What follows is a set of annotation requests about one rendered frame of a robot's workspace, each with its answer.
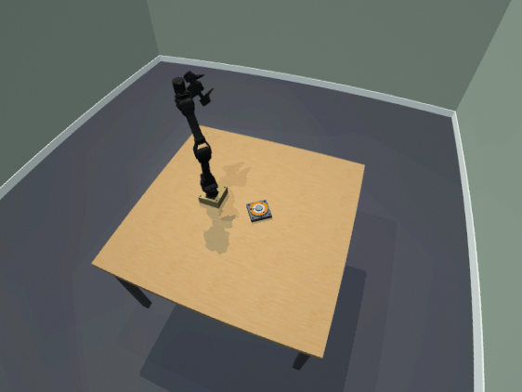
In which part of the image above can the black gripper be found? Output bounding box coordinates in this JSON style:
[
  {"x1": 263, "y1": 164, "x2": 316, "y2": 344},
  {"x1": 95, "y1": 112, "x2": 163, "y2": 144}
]
[{"x1": 183, "y1": 71, "x2": 214, "y2": 106}]

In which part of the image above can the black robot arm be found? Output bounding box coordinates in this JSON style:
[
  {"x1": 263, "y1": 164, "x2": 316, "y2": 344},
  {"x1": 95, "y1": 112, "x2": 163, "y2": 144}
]
[{"x1": 172, "y1": 77, "x2": 218, "y2": 200}]

